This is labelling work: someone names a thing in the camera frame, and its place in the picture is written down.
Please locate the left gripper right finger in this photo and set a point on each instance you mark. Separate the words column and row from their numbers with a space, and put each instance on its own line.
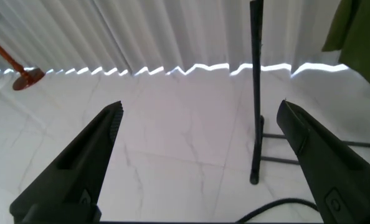
column 340, row 180

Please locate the black clothes rack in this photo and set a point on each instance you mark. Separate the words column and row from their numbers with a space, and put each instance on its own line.
column 256, row 77

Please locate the green long-sleeved shirt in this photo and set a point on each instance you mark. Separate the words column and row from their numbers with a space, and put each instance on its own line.
column 365, row 37

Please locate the white curtain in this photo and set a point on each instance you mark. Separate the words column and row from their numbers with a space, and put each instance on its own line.
column 141, row 31

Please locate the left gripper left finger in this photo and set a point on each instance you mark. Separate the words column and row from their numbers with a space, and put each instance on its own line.
column 73, row 177

